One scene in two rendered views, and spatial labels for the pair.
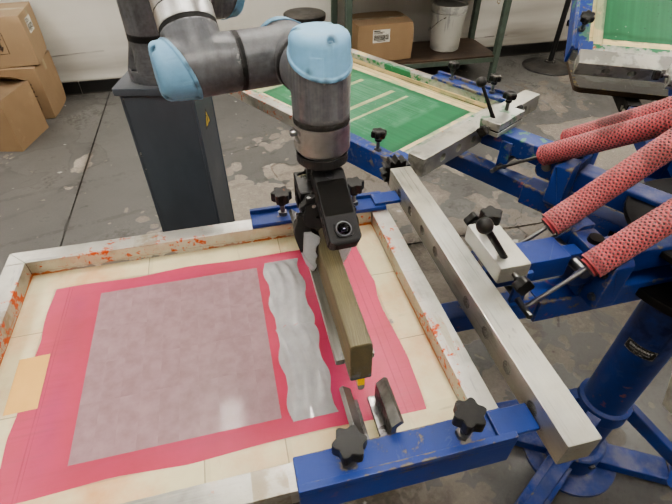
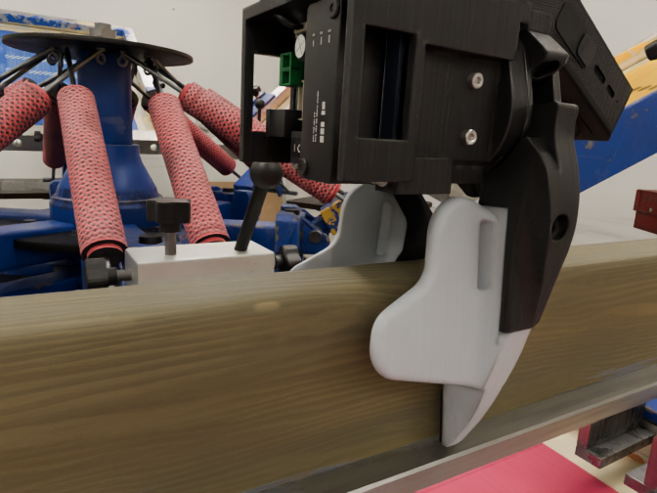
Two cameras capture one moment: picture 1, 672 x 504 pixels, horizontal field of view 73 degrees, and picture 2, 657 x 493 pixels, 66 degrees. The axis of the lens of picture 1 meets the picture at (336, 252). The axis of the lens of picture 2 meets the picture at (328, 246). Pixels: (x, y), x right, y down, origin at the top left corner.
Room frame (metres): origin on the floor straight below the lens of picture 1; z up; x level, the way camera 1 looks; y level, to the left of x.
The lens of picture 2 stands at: (0.65, 0.19, 1.19)
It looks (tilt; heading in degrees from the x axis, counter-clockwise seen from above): 12 degrees down; 252
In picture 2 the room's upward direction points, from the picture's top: 3 degrees clockwise
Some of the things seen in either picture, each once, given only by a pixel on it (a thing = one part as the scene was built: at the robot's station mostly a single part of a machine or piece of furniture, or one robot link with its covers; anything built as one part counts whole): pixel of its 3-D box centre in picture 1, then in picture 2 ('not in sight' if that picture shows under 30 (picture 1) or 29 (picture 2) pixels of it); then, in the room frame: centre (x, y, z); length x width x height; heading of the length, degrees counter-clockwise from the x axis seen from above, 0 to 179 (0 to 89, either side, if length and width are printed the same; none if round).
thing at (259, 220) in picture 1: (319, 218); not in sight; (0.82, 0.04, 0.98); 0.30 x 0.05 x 0.07; 104
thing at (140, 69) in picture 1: (158, 52); not in sight; (1.09, 0.41, 1.25); 0.15 x 0.15 x 0.10
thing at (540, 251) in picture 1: (517, 263); not in sight; (0.63, -0.34, 1.02); 0.17 x 0.06 x 0.05; 104
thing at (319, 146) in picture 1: (319, 135); not in sight; (0.56, 0.02, 1.31); 0.08 x 0.08 x 0.05
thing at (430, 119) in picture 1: (398, 84); not in sight; (1.40, -0.19, 1.05); 1.08 x 0.61 x 0.23; 44
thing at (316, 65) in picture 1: (319, 75); not in sight; (0.57, 0.02, 1.39); 0.09 x 0.08 x 0.11; 25
